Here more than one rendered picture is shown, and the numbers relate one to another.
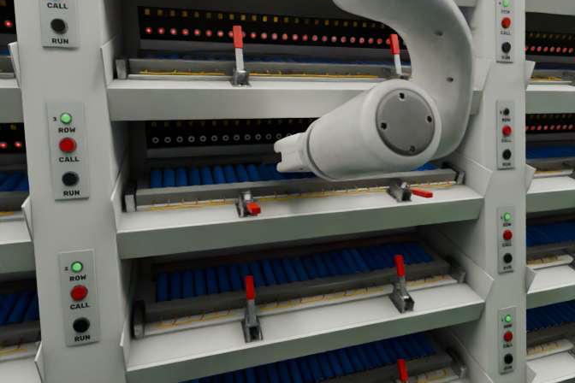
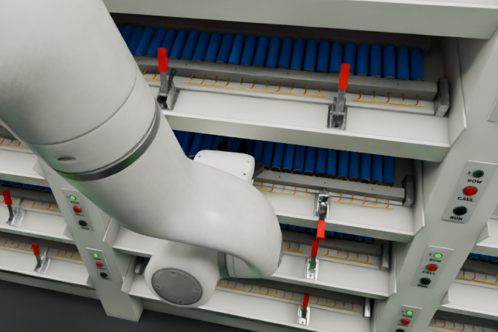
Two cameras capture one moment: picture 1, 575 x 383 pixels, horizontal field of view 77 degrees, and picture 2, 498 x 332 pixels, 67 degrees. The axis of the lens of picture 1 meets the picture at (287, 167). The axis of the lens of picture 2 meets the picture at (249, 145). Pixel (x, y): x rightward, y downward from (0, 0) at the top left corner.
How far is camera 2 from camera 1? 0.52 m
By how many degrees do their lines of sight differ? 43
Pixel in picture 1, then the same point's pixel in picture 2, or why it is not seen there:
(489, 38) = (486, 91)
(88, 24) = not seen: hidden behind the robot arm
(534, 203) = (488, 251)
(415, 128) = (183, 293)
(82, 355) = (87, 234)
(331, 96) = (250, 127)
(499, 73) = (486, 133)
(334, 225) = not seen: hidden behind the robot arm
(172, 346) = (140, 240)
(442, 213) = (362, 232)
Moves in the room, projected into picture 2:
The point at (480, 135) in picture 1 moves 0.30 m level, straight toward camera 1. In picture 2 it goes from (433, 184) to (279, 283)
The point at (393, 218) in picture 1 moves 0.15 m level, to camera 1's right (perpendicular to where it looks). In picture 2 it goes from (307, 223) to (390, 255)
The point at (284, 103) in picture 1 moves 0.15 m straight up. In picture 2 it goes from (204, 126) to (196, 35)
